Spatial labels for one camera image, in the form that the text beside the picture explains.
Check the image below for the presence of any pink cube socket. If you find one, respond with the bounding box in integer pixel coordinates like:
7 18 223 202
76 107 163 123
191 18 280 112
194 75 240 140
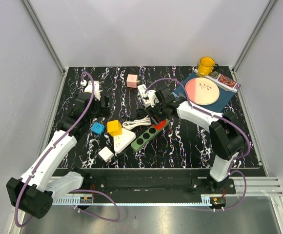
126 74 139 88

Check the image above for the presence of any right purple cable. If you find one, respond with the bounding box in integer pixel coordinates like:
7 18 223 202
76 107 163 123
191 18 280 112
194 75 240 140
141 78 252 213

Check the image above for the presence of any white triangular power strip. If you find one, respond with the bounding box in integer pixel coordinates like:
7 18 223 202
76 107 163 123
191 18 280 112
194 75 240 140
113 128 136 154

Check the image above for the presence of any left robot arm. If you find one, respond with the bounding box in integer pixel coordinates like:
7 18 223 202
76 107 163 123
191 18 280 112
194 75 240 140
6 92 110 219

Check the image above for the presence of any pink cream plate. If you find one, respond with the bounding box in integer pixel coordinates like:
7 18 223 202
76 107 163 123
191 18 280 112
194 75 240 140
185 78 220 105

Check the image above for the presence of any white rectangular power strip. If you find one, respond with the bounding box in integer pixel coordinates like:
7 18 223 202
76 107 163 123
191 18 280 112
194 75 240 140
137 84 150 108

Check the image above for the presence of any yellow cube socket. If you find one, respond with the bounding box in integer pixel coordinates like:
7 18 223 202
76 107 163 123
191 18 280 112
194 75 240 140
107 120 122 137

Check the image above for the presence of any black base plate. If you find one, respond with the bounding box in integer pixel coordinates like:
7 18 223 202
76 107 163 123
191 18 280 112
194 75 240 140
83 168 236 204

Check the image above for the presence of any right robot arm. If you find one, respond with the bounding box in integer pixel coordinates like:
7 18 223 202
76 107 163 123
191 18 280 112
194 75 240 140
142 89 245 193

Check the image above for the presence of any white cube charger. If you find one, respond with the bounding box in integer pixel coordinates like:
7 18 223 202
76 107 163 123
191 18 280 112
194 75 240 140
98 146 114 162

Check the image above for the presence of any yellow mug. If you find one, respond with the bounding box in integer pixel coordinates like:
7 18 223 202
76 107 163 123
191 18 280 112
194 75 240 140
198 57 219 76

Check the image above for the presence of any green power strip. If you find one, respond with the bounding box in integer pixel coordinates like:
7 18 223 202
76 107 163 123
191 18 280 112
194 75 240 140
131 119 169 152

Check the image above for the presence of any red cube socket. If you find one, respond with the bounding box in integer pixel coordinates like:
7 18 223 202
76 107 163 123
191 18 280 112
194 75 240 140
152 119 167 130

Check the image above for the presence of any white coiled cable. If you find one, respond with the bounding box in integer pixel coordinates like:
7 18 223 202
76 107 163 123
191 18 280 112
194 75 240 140
122 115 152 130

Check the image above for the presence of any black coiled cable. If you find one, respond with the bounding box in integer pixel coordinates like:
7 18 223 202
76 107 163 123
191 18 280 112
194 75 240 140
121 108 152 122

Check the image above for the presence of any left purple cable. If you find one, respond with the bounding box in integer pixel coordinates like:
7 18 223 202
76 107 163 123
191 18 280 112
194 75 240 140
14 72 121 228

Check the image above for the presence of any purple cable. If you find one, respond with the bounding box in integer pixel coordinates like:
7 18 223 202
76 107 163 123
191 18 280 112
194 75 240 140
14 72 121 228
141 78 252 213

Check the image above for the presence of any blue plug adapter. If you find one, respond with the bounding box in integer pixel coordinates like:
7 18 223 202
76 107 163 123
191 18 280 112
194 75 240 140
91 122 105 135

